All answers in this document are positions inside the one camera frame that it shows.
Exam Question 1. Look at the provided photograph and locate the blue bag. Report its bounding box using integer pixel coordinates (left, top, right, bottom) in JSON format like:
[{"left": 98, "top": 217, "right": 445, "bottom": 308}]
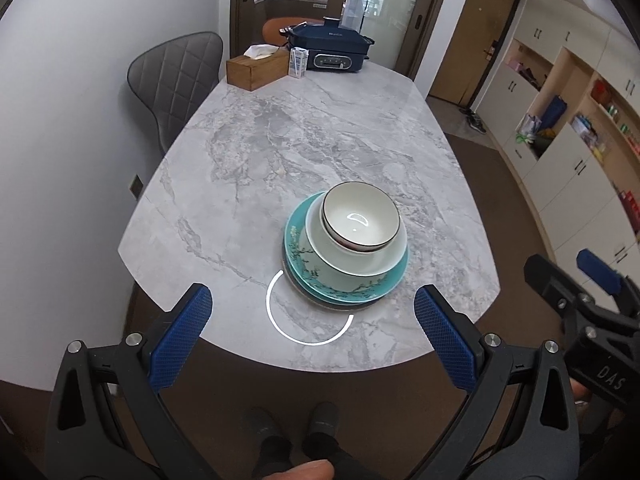
[{"left": 539, "top": 95, "right": 568, "bottom": 131}]

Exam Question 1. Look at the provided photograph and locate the wooden tissue box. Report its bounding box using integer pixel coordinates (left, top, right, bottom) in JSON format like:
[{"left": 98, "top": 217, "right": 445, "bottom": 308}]
[{"left": 226, "top": 50, "right": 291, "bottom": 92}]

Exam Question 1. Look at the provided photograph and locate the person's leg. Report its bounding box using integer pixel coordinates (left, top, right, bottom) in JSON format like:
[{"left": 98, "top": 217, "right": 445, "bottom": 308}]
[
  {"left": 250, "top": 435, "right": 296, "bottom": 480},
  {"left": 305, "top": 432, "right": 371, "bottom": 480}
]

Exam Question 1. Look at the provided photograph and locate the brown wooden entry door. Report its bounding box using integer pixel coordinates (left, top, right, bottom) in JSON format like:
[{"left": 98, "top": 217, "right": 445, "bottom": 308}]
[{"left": 429, "top": 0, "right": 523, "bottom": 108}]

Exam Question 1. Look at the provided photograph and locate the white wall cabinet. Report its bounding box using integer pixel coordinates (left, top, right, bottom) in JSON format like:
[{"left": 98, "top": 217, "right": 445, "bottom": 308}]
[{"left": 475, "top": 0, "right": 640, "bottom": 281}]

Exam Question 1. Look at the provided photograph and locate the large white bowl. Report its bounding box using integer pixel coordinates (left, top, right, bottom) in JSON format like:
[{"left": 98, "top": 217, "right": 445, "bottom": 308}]
[{"left": 305, "top": 192, "right": 409, "bottom": 277}]

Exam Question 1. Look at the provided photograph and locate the glass sliding door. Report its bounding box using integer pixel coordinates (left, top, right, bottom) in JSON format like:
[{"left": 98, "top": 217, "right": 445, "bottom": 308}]
[{"left": 230, "top": 0, "right": 456, "bottom": 81}]

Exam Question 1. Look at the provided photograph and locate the pink floral bowl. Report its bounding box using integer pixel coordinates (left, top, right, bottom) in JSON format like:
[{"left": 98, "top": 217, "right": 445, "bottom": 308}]
[{"left": 321, "top": 183, "right": 402, "bottom": 253}]

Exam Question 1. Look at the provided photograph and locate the person's left leg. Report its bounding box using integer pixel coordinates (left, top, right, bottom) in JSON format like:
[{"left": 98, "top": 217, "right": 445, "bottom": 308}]
[{"left": 250, "top": 435, "right": 296, "bottom": 480}]

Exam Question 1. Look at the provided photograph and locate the dark blue electric cooker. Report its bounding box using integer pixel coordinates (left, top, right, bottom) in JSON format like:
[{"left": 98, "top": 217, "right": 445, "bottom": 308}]
[{"left": 277, "top": 16, "right": 376, "bottom": 73}]

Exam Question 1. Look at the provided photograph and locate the person's right leg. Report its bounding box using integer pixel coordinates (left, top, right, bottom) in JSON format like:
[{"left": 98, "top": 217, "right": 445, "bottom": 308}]
[{"left": 305, "top": 432, "right": 371, "bottom": 480}]

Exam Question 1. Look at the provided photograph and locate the orange chair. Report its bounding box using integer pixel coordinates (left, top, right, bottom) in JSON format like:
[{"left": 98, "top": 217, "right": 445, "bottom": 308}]
[{"left": 262, "top": 17, "right": 326, "bottom": 46}]

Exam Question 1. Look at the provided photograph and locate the person's left hand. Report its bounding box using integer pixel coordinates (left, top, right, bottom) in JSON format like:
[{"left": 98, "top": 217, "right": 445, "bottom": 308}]
[{"left": 267, "top": 459, "right": 335, "bottom": 480}]

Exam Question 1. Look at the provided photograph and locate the grey rim plate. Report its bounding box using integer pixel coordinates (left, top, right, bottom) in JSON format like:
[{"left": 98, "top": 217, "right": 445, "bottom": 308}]
[{"left": 282, "top": 255, "right": 396, "bottom": 311}]

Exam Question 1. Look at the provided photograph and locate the person's right black shoe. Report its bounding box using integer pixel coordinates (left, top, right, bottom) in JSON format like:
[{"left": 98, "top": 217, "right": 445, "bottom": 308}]
[{"left": 301, "top": 401, "right": 342, "bottom": 448}]

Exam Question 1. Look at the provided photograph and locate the person's black shoe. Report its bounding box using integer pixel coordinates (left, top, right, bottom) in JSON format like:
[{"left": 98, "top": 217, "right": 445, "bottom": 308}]
[
  {"left": 241, "top": 407, "right": 290, "bottom": 456},
  {"left": 301, "top": 401, "right": 342, "bottom": 448}
]

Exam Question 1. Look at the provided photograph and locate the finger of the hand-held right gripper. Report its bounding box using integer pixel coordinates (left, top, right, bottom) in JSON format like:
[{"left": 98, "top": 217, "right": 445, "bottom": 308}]
[
  {"left": 576, "top": 248, "right": 640, "bottom": 318},
  {"left": 523, "top": 254, "right": 640, "bottom": 333}
]

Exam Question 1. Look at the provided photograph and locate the grey quilted chair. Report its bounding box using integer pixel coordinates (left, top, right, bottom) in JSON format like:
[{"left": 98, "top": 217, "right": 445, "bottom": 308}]
[{"left": 127, "top": 31, "right": 224, "bottom": 156}]

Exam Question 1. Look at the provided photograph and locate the person's left black shoe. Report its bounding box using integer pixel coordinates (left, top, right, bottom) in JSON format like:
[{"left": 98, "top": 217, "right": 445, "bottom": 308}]
[{"left": 241, "top": 407, "right": 290, "bottom": 456}]

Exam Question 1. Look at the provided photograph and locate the person's right hand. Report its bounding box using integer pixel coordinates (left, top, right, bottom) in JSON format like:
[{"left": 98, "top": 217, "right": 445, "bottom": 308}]
[{"left": 570, "top": 379, "right": 593, "bottom": 407}]

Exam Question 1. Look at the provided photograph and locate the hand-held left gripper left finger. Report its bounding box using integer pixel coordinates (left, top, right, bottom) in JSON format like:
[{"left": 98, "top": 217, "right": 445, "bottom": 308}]
[{"left": 45, "top": 282, "right": 221, "bottom": 480}]

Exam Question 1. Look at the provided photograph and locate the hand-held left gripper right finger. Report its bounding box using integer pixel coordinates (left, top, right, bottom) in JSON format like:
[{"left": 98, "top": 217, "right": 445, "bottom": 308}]
[{"left": 414, "top": 284, "right": 583, "bottom": 480}]

